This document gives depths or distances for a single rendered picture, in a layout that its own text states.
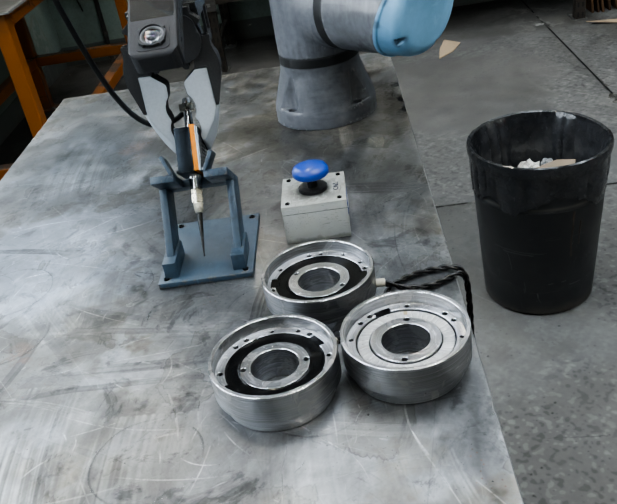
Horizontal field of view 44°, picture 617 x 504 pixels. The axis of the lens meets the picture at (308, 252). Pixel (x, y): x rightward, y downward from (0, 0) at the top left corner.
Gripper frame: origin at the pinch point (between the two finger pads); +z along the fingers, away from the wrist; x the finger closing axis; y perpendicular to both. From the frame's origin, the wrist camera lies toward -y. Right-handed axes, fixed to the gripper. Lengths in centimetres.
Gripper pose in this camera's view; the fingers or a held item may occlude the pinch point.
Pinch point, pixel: (190, 142)
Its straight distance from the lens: 82.7
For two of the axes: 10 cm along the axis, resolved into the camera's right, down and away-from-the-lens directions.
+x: -9.9, 1.3, 0.7
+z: 1.5, 8.4, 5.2
